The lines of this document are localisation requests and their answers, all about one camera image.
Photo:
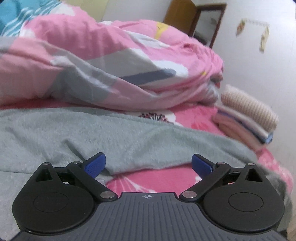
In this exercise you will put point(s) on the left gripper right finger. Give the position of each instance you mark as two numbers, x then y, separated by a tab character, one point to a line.
212	175

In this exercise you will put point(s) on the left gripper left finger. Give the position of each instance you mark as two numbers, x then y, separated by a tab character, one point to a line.
86	172

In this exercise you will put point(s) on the grey fleece garment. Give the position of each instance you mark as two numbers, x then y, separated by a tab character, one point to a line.
52	206

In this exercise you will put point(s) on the stack of folded clothes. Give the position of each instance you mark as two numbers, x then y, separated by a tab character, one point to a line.
246	119

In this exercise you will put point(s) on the pink floral bed sheet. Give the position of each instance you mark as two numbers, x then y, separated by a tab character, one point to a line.
161	180

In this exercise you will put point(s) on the pink patterned quilt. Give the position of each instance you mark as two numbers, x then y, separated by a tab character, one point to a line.
135	65

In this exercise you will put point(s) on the dark framed mirror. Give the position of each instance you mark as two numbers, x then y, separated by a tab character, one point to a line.
207	22

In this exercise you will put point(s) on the brown wooden door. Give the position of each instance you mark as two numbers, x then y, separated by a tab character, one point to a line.
181	14

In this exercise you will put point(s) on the cream yellow wardrobe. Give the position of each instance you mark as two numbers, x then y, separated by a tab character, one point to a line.
94	8

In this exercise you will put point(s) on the blue patterned pillow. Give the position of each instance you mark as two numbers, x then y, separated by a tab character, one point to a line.
15	13

